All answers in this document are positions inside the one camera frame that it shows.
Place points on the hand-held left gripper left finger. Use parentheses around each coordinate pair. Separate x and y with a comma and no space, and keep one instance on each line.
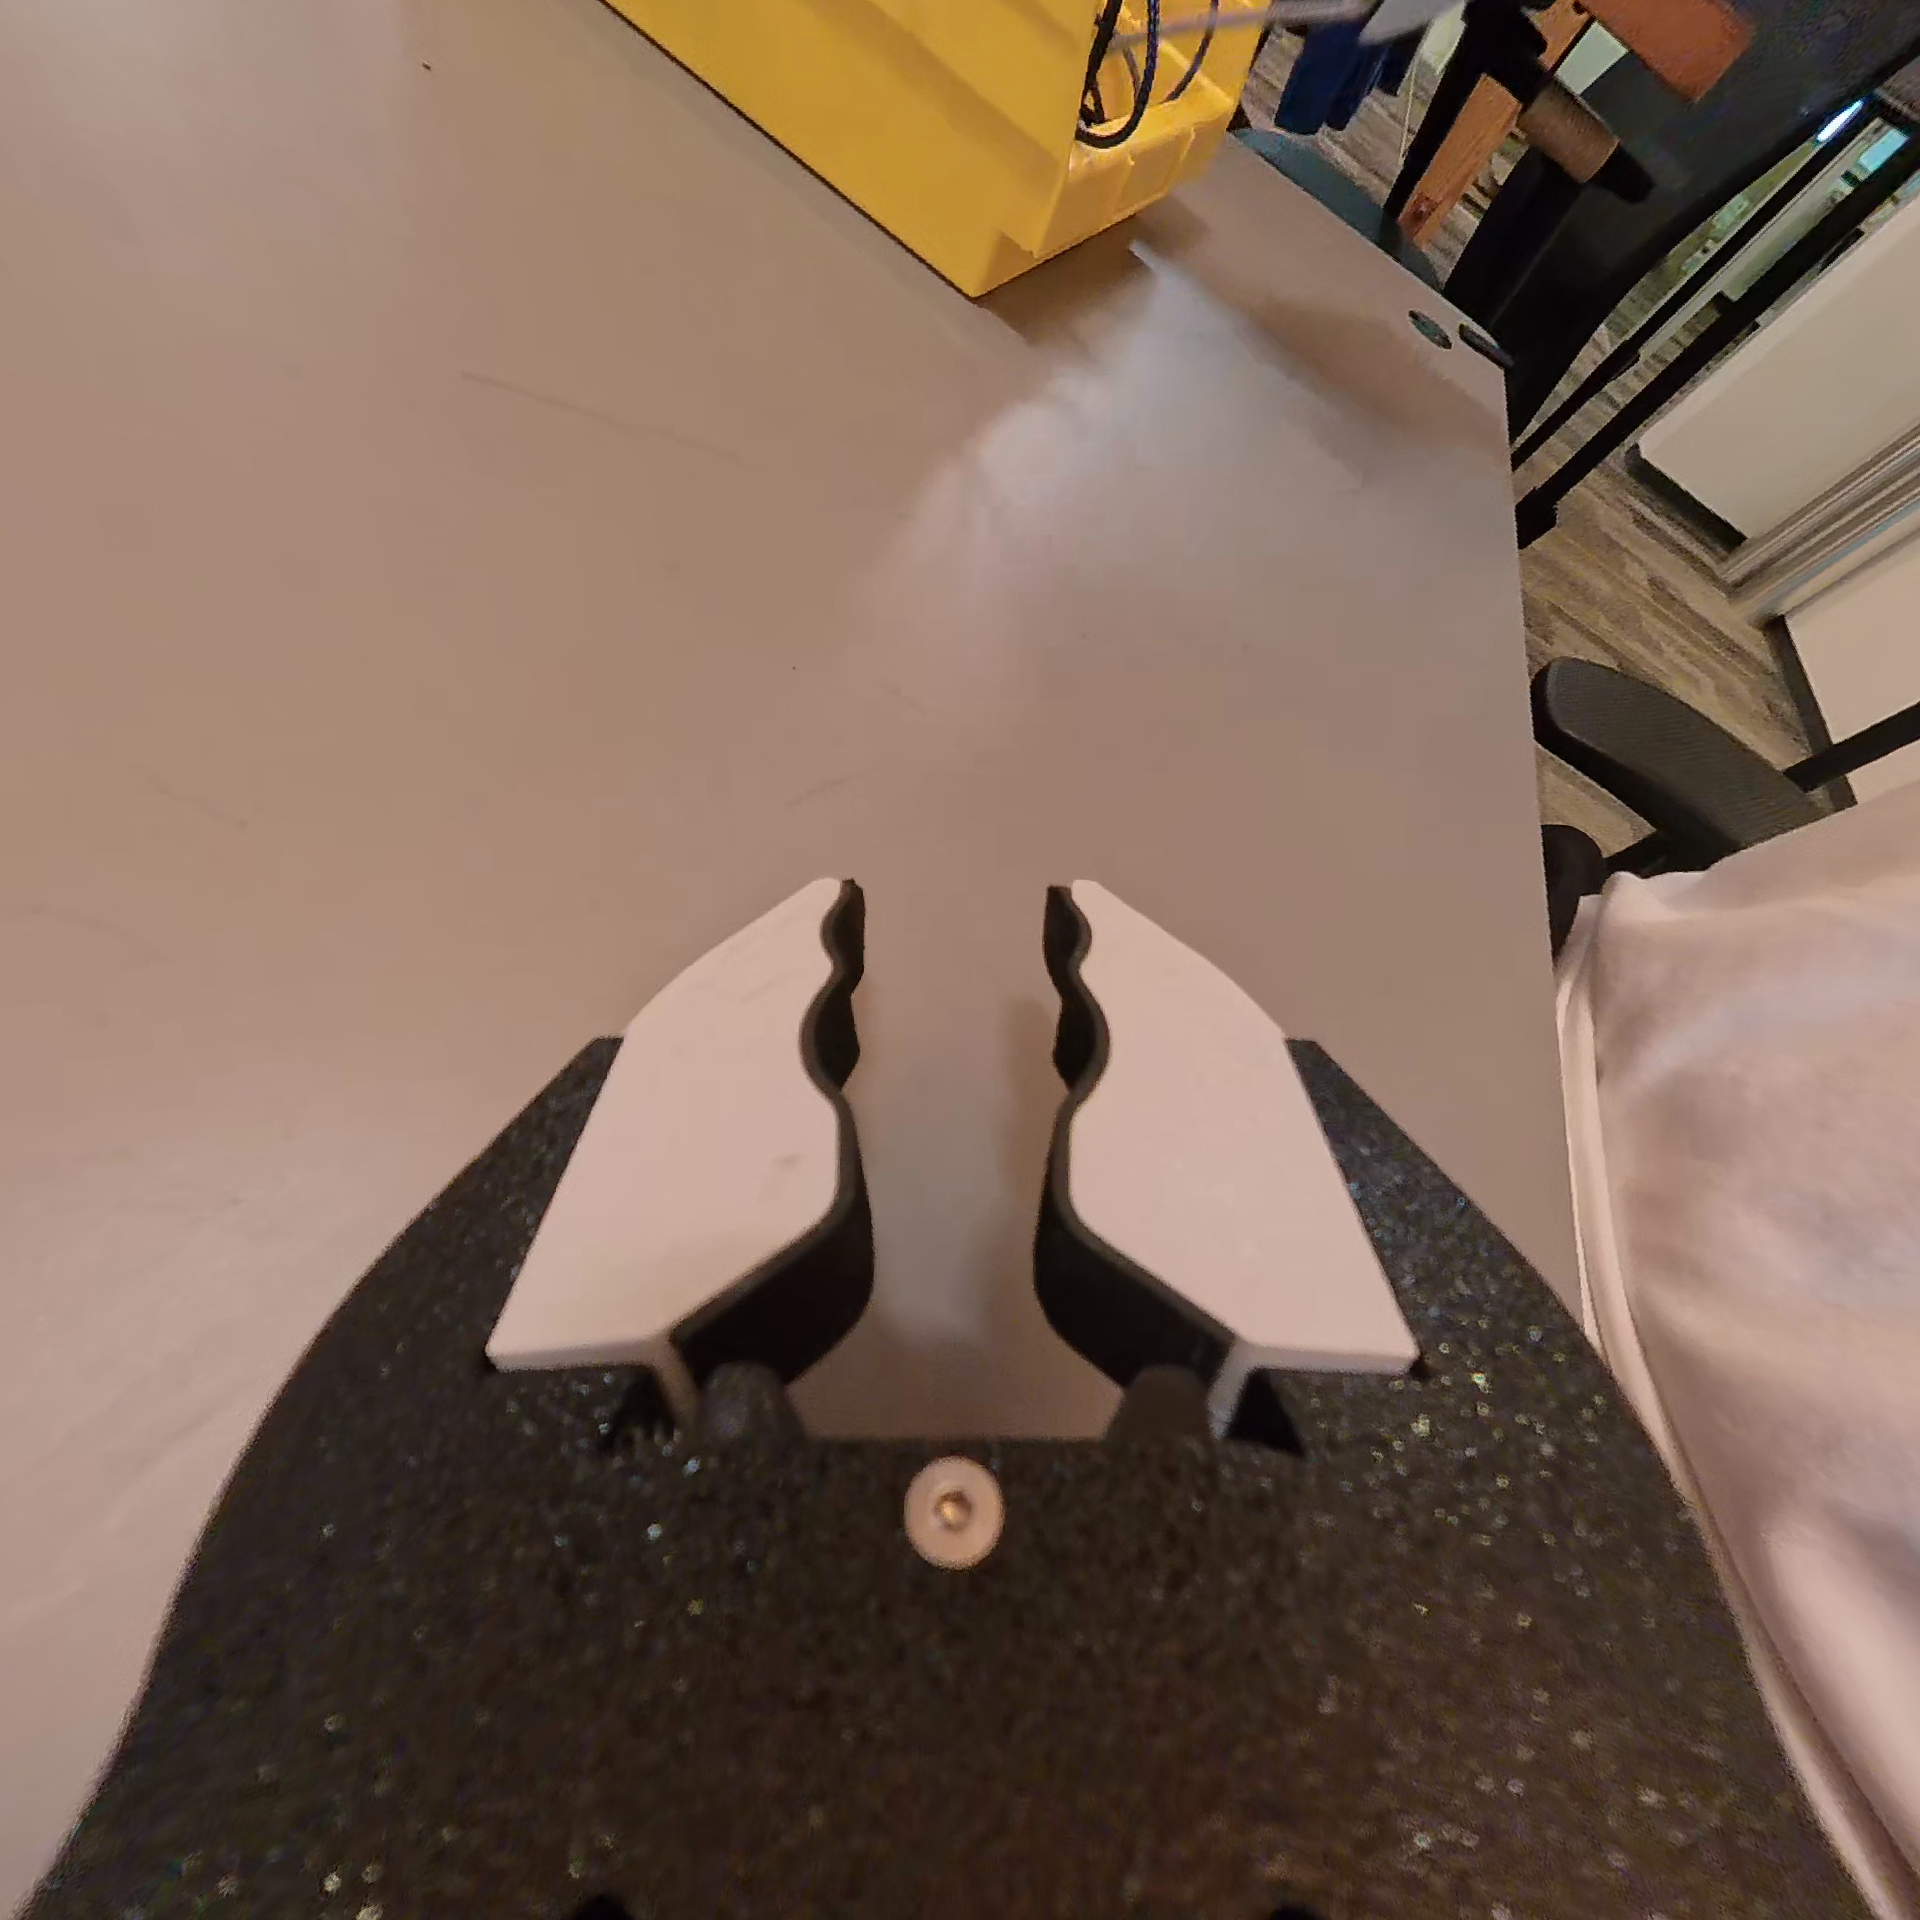
(675,1156)

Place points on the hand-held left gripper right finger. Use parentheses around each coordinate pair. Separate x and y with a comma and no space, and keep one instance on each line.
(1229,1156)

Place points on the person in white shirt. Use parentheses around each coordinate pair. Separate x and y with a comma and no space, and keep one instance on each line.
(1772,1202)

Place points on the yellow plastic bin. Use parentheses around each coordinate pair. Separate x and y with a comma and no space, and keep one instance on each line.
(901,123)

